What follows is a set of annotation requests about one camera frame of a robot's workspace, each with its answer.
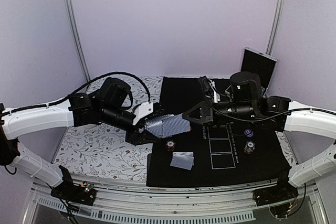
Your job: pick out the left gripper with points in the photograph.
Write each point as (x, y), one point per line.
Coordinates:
(136, 137)

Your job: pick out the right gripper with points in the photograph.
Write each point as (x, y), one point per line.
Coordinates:
(207, 113)

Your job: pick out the red black chip stack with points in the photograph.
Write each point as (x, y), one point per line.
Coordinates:
(170, 145)

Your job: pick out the purple small blind button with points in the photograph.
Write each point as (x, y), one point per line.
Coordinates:
(248, 133)

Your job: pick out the blue white chip stack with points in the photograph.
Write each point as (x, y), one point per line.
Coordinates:
(249, 147)

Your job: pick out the blue card deck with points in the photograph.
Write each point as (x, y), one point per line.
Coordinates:
(155, 125)

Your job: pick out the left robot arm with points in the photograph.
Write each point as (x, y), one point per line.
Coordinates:
(74, 110)

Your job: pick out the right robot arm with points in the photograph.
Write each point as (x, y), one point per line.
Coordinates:
(302, 118)

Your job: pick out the black poker mat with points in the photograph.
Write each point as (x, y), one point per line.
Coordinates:
(219, 158)

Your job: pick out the floral tablecloth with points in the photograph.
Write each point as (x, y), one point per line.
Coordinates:
(101, 151)

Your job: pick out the aluminium poker chip case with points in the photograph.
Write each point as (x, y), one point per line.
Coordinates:
(259, 63)

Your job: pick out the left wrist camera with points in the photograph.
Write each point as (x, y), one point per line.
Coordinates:
(141, 111)

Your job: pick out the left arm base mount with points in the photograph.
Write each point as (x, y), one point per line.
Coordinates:
(83, 193)

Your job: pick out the aluminium front rail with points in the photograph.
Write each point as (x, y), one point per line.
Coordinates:
(126, 201)

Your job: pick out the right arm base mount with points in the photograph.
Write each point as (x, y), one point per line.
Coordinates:
(280, 199)

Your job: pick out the left aluminium post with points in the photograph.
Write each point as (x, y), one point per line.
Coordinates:
(76, 38)

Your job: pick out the aluminium post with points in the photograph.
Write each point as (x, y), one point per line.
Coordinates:
(76, 38)
(275, 26)

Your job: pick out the right aluminium post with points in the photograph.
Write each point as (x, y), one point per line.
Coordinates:
(275, 26)

